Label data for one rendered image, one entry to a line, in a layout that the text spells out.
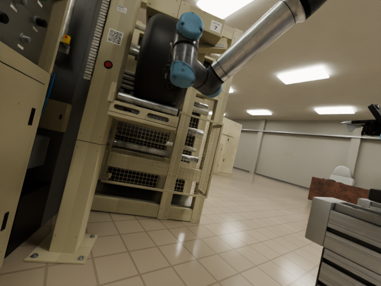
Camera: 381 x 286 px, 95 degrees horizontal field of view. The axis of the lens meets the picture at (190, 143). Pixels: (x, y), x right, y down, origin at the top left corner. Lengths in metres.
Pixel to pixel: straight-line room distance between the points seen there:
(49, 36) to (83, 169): 0.65
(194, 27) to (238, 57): 0.16
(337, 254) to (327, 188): 4.96
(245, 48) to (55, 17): 0.87
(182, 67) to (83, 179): 0.84
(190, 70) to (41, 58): 0.74
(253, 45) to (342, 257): 0.54
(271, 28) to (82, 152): 1.00
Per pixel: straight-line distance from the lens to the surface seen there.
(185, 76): 0.52
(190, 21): 0.59
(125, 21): 1.25
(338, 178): 9.88
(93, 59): 1.19
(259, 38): 0.61
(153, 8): 1.62
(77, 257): 1.26
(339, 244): 0.47
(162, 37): 1.00
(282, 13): 0.62
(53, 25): 1.13
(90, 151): 1.10
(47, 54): 1.09
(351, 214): 0.47
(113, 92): 0.99
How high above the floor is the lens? 0.72
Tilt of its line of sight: 2 degrees up
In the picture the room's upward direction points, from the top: 13 degrees clockwise
